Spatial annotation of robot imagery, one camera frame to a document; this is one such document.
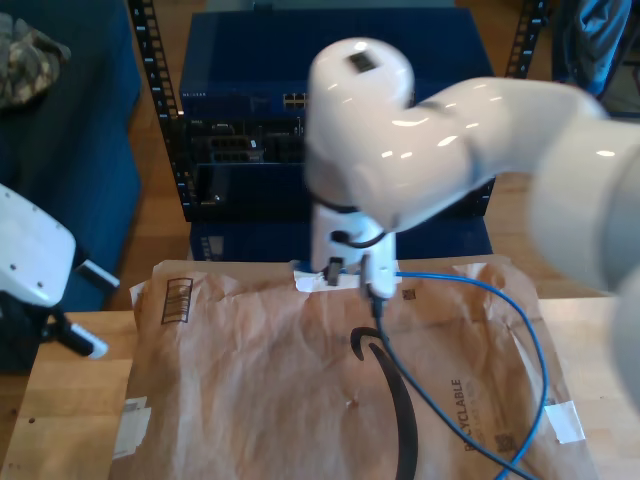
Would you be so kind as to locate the blue-grey jacket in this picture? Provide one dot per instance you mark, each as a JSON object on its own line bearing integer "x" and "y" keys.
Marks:
{"x": 595, "y": 35}

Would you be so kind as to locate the blue sofa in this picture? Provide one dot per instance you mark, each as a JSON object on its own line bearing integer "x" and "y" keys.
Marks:
{"x": 75, "y": 150}

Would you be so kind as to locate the blue network switch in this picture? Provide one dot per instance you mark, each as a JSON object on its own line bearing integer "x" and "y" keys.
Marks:
{"x": 225, "y": 60}

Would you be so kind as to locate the black rack server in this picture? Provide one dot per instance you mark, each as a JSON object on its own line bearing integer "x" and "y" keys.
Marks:
{"x": 225, "y": 145}

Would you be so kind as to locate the white tape strip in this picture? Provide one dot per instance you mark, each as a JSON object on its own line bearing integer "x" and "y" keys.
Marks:
{"x": 565, "y": 422}
{"x": 307, "y": 282}

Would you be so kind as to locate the brown paper mailer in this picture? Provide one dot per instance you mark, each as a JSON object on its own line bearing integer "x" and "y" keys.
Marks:
{"x": 240, "y": 400}

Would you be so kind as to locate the white shipping label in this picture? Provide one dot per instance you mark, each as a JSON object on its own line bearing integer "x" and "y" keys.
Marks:
{"x": 132, "y": 425}

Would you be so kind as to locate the camouflage cloth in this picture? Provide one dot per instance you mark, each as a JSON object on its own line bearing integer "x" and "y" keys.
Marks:
{"x": 25, "y": 65}

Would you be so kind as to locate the black server rack frame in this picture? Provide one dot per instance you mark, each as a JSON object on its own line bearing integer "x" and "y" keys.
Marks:
{"x": 152, "y": 60}

